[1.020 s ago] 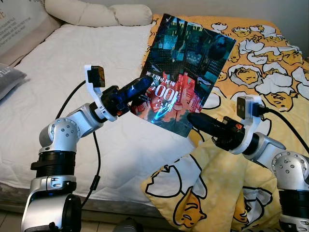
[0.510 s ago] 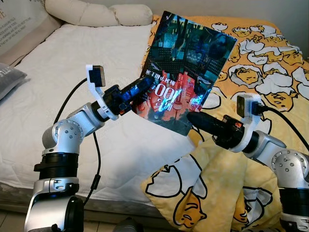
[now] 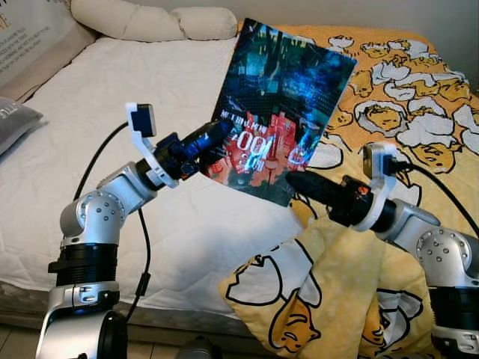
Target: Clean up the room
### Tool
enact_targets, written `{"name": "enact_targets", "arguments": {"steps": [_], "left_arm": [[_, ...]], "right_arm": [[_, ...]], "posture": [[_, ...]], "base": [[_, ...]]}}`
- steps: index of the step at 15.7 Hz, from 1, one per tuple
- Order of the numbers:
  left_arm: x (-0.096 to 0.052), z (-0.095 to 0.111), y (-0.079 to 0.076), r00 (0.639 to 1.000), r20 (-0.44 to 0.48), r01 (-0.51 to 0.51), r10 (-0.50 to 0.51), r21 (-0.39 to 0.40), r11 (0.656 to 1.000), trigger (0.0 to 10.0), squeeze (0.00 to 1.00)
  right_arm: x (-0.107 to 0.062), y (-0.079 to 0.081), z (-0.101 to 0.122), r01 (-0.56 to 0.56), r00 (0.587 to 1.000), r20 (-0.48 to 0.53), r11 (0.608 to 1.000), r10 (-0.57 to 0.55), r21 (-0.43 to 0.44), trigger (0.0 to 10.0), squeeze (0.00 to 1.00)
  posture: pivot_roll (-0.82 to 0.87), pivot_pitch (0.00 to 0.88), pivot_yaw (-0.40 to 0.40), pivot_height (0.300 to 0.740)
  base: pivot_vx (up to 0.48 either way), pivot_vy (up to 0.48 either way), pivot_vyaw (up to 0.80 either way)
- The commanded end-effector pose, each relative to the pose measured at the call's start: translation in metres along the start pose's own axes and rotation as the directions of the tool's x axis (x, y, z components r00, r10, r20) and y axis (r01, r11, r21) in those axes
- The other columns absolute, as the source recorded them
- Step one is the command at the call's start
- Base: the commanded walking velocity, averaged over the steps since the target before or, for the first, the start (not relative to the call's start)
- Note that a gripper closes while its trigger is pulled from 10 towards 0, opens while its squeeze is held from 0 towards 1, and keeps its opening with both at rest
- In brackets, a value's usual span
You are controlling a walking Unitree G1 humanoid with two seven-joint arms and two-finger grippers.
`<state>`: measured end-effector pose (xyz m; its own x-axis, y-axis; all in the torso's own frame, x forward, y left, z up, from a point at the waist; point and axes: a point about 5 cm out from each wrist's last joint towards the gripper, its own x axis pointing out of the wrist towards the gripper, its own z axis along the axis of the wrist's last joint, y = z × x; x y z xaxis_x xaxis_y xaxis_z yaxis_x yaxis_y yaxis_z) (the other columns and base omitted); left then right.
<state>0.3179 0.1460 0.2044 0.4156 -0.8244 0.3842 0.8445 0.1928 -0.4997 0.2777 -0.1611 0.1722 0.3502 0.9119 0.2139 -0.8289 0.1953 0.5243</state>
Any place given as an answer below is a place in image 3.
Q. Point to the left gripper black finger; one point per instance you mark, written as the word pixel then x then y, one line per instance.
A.
pixel 211 138

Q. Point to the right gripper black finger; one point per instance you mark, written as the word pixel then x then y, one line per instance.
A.
pixel 314 182
pixel 314 196

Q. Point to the dark glossy red-print book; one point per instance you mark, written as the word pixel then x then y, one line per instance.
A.
pixel 292 90

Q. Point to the yellow cartoon egg blanket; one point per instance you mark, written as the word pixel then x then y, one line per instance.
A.
pixel 419 97

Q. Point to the grey plush bear pillow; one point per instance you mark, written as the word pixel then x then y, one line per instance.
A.
pixel 16 123

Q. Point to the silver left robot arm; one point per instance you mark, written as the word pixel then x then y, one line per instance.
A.
pixel 93 217

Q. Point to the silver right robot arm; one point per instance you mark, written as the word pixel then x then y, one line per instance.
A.
pixel 449 254

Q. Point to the white quilted mattress pad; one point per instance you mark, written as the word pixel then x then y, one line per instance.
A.
pixel 150 82

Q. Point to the beige twisted bolster pillow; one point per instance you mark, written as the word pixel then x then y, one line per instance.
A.
pixel 150 21

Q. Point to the grey printed bed bumper cushion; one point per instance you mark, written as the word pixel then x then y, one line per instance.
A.
pixel 30 45

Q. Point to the dark robot leg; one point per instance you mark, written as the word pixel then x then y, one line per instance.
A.
pixel 198 350

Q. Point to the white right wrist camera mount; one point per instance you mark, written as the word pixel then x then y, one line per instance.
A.
pixel 383 179

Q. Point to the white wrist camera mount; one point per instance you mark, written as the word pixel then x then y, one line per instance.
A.
pixel 383 179
pixel 141 142

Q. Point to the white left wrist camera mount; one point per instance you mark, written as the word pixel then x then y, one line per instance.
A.
pixel 141 142

